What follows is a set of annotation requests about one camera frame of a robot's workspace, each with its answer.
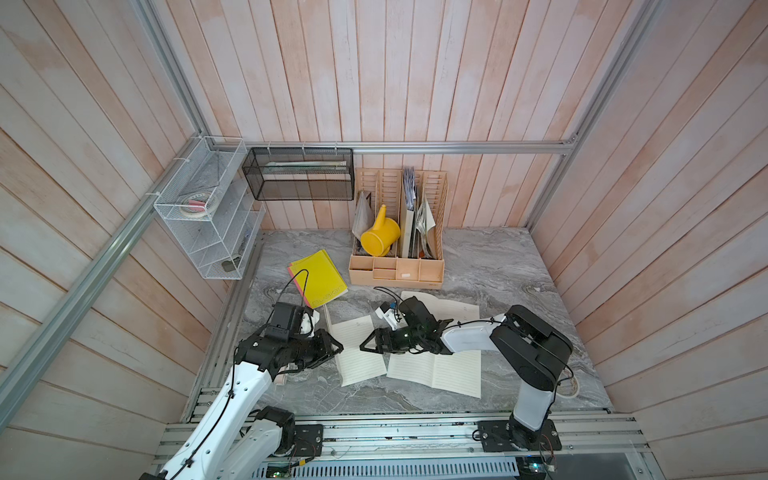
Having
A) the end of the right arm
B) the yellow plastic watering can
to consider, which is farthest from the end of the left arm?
the yellow plastic watering can

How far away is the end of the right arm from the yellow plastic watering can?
252mm

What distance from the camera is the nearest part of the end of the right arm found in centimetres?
71

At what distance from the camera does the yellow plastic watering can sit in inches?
38.3

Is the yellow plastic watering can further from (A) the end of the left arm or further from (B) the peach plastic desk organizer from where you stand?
(A) the end of the left arm

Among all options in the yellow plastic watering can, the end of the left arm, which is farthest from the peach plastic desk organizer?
the end of the left arm

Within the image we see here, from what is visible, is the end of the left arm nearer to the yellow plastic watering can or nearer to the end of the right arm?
the end of the right arm
